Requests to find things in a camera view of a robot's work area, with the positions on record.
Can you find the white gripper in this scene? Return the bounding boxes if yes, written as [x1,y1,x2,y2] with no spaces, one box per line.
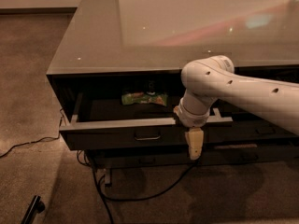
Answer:
[174,99,209,161]

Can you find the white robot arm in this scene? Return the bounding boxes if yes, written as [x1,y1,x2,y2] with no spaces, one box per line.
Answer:
[175,56,299,161]

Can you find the grey cabinet with glossy top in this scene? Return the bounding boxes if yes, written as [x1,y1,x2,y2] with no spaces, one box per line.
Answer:
[47,0,299,160]

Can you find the green snack bag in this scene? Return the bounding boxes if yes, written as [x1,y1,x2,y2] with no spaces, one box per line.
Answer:
[121,92,168,106]

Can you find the black object on floor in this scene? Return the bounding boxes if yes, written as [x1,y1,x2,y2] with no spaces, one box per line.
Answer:
[21,195,45,224]

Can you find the thick black floor cable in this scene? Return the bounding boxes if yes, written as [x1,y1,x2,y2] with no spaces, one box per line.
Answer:
[92,159,200,224]

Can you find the dark wall baseboard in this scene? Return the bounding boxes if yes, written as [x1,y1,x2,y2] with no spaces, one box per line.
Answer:
[0,7,77,15]

